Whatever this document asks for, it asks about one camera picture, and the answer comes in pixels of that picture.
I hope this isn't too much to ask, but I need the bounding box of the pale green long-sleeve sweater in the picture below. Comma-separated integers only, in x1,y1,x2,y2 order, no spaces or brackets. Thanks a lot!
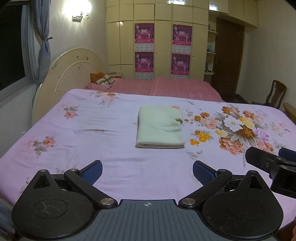
136,105,185,149

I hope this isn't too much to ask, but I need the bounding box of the dark wooden chair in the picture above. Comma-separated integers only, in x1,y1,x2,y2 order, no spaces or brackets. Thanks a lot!
251,80,287,109

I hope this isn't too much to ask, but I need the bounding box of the corner shelf unit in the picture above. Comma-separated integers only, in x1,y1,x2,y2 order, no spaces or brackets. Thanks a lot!
204,15,218,84

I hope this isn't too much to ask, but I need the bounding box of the dark wooden door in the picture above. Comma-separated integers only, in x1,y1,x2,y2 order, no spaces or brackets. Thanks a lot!
211,18,245,102

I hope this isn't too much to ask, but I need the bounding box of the lower right pink poster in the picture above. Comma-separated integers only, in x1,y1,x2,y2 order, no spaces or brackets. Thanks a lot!
171,53,191,76

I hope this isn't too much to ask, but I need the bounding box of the pink poster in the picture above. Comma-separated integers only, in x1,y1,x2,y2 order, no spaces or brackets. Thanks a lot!
171,53,191,76
172,24,192,46
135,52,154,73
134,23,154,44

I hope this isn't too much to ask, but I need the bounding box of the orange and white pillow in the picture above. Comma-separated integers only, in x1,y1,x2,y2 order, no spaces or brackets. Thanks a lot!
90,72,123,86

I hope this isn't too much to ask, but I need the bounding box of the cream curved headboard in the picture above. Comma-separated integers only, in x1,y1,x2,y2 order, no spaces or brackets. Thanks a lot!
32,48,107,125

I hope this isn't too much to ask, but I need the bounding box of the upper right pink poster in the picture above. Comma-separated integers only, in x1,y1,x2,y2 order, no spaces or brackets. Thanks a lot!
172,24,192,46

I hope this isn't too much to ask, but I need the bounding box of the lower left pink poster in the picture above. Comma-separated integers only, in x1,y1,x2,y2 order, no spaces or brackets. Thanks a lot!
135,52,154,73

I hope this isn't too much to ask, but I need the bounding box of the cream wardrobe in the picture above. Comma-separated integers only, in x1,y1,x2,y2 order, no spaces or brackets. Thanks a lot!
106,1,258,80

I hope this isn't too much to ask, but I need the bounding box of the upper left pink poster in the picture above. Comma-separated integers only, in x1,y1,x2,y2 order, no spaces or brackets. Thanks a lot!
134,23,154,44

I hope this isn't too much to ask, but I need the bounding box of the grey blue curtain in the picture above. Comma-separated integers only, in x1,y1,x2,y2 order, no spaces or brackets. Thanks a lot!
31,0,53,84

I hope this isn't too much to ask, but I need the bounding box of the wall lamp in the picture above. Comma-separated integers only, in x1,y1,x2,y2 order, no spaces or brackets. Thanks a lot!
62,0,92,22

